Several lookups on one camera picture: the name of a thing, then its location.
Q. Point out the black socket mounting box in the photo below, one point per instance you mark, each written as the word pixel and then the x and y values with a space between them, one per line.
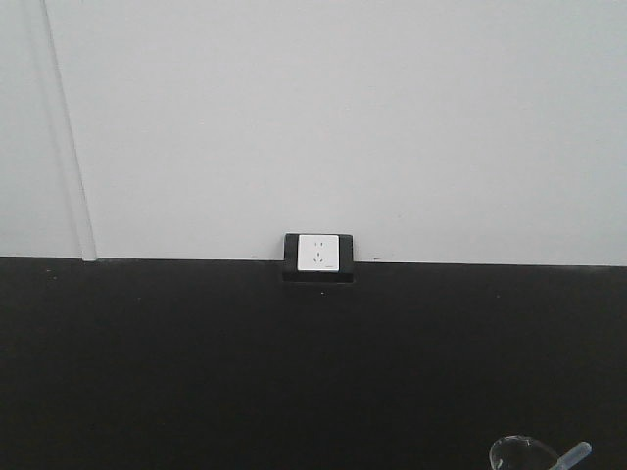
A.
pixel 344 276

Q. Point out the clear plastic pipette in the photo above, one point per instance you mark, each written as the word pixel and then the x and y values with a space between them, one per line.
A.
pixel 573 457

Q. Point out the white wall power socket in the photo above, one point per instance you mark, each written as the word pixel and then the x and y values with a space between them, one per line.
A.
pixel 318 253

